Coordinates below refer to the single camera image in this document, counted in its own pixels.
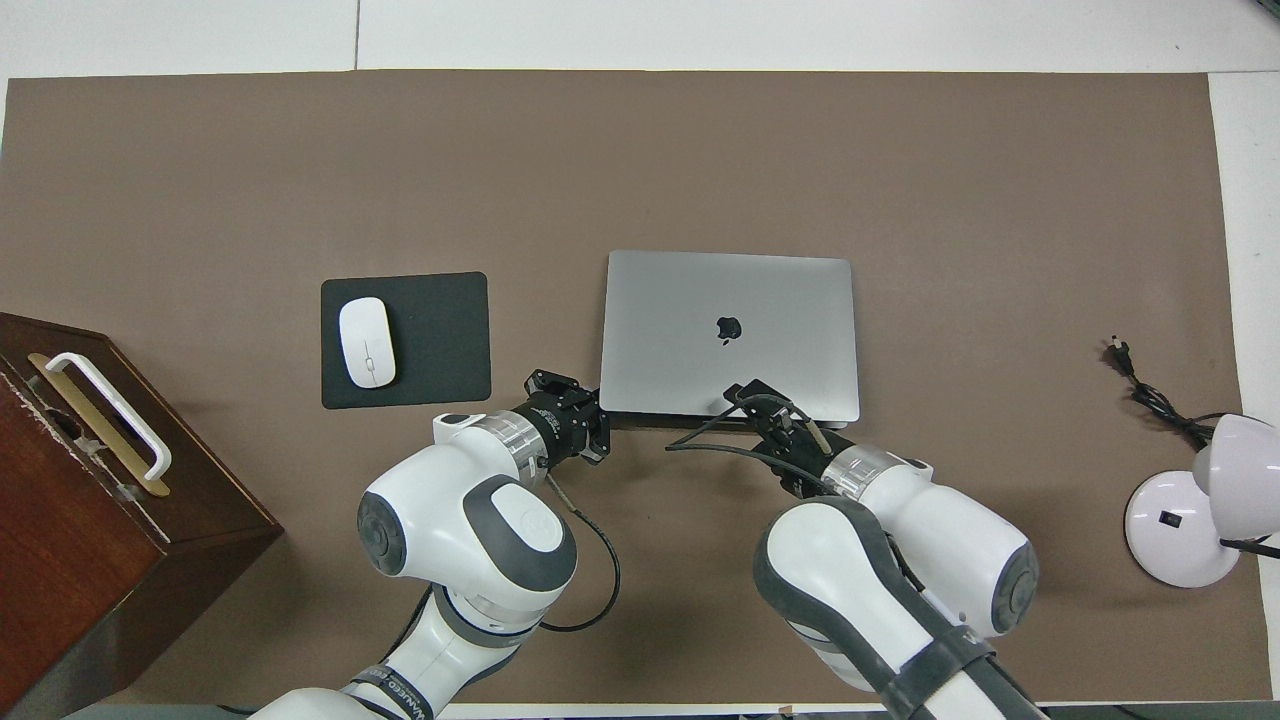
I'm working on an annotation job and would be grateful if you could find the brown table mat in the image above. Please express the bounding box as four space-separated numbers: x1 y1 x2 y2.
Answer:
0 70 1273 706

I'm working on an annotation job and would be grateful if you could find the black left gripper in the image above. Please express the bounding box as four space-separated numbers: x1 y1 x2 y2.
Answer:
520 370 612 467

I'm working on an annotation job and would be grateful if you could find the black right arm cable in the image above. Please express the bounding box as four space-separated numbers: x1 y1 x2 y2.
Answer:
665 395 836 496

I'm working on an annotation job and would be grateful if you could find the white computer mouse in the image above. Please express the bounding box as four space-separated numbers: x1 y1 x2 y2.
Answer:
338 297 397 390

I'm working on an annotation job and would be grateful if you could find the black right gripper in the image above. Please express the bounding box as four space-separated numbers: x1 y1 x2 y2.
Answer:
722 378 852 497

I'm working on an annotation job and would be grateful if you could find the white box handle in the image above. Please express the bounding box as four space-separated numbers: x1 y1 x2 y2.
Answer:
45 352 173 483

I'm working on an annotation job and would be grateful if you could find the silver laptop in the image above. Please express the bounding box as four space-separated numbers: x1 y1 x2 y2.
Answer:
598 249 862 431

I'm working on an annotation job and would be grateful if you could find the dark wooden box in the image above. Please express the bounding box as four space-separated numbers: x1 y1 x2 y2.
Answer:
0 312 284 719

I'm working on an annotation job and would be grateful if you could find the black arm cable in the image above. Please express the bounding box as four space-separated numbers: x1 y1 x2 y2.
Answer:
540 465 623 633
665 395 836 496

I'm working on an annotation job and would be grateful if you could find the black lamp power cable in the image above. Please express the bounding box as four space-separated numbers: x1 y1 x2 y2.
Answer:
1105 337 1216 449

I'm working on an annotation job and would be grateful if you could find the white desk lamp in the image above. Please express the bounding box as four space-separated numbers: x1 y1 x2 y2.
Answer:
1123 413 1280 589

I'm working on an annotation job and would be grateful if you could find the black mouse pad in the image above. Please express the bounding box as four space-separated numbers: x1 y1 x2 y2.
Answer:
320 271 492 410

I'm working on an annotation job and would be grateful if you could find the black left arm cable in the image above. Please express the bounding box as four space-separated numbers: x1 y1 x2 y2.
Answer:
540 465 623 633

